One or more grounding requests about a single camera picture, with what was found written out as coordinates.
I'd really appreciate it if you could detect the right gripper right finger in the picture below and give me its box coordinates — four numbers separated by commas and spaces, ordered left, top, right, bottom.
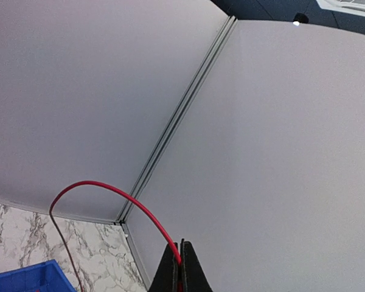
181, 240, 213, 292

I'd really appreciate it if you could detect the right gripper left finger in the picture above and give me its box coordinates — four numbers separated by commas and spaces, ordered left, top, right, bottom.
148, 245, 181, 292

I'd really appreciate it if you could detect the red wire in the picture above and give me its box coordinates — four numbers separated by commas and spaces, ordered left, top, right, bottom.
49, 180, 183, 292

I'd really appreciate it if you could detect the blue three-compartment plastic bin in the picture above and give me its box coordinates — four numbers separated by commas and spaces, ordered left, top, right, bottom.
0, 260, 75, 292

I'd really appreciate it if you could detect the left aluminium frame post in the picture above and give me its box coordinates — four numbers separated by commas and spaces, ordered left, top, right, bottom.
115, 15, 238, 225

